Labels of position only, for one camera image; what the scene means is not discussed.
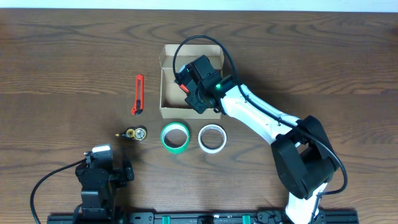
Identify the red utility knife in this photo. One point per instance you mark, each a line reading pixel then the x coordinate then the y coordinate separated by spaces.
pixel 138 105

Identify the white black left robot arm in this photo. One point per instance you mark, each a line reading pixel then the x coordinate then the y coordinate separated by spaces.
pixel 99 206

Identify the white tape roll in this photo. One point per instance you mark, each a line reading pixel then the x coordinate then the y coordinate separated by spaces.
pixel 202 144

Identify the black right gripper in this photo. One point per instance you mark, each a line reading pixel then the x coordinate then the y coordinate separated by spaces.
pixel 185 83

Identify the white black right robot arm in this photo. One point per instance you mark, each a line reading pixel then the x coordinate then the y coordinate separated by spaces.
pixel 303 156

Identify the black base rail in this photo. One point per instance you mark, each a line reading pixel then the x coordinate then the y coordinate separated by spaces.
pixel 261 217

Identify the black gold correction tape dispenser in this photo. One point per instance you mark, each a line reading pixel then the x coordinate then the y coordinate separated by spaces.
pixel 138 133

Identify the red black stapler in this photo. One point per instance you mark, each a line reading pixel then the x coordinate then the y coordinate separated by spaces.
pixel 184 88

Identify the open cardboard box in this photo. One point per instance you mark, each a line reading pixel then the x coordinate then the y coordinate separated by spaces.
pixel 172 98

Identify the green tape roll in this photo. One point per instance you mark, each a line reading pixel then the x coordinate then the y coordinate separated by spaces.
pixel 175 126

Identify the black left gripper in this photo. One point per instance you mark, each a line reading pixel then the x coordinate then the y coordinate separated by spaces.
pixel 125 173

